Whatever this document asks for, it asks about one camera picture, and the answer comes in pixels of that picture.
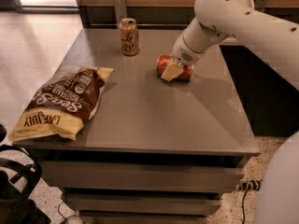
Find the brown yellow chip bag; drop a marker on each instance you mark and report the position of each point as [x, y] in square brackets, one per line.
[64, 104]

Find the black bag with strap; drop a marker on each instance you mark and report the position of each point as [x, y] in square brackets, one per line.
[17, 182]

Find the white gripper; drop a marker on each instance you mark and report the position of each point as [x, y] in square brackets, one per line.
[184, 54]

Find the right metal wall bracket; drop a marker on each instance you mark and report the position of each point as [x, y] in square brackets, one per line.
[261, 5]

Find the metal wall bracket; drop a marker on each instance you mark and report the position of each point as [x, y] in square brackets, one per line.
[120, 8]
[261, 5]

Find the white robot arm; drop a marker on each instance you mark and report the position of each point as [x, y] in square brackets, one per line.
[276, 42]

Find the grey drawer cabinet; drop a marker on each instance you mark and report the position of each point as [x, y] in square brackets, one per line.
[155, 152]

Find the left metal wall bracket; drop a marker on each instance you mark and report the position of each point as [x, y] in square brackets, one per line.
[120, 8]

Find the white power strip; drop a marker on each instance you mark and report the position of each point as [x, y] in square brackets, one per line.
[249, 185]

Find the red coke can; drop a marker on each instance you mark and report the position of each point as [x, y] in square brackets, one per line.
[165, 59]

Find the tan LaCroix can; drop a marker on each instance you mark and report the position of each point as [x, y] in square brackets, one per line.
[129, 37]

